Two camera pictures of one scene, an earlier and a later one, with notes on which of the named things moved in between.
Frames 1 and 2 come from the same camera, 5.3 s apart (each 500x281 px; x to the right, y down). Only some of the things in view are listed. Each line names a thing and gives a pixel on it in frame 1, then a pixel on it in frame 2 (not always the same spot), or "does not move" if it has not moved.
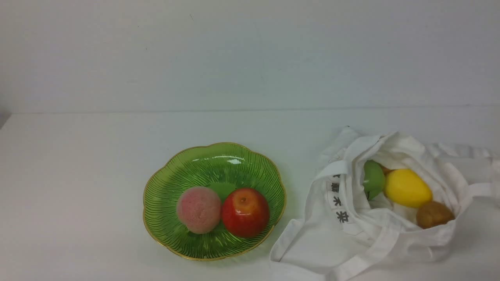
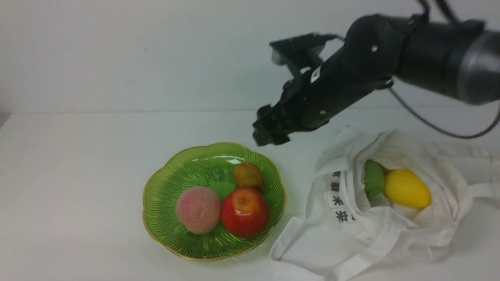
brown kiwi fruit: [432, 214] to [247, 175]
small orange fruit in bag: [386, 171] does not move
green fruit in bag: [374, 178] does not move
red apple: [245, 212] does not move
